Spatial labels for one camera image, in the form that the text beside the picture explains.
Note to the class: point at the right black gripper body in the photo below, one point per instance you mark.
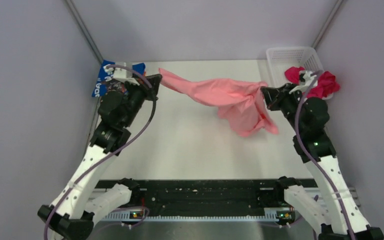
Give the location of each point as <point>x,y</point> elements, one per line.
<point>284,101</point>

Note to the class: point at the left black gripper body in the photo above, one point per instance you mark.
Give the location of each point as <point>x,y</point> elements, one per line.
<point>137,94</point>

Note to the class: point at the pink t-shirt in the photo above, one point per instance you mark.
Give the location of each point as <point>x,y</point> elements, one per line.
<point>241,103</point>

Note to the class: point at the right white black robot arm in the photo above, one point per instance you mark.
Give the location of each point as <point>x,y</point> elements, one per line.
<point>340,218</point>

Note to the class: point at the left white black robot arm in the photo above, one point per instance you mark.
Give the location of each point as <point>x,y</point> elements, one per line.
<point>73,214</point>

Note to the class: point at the blue printed folded t-shirt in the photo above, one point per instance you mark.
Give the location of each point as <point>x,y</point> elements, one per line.
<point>106,81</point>

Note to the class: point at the white plastic laundry basket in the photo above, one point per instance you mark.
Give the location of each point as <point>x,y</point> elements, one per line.
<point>282,58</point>

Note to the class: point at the magenta crumpled t-shirt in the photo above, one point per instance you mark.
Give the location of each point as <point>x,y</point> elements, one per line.
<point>323,88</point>

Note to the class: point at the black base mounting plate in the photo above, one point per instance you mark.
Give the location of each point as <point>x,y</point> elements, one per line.
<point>205,198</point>

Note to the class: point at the aluminium front rail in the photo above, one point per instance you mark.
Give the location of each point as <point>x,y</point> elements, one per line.
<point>198,217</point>

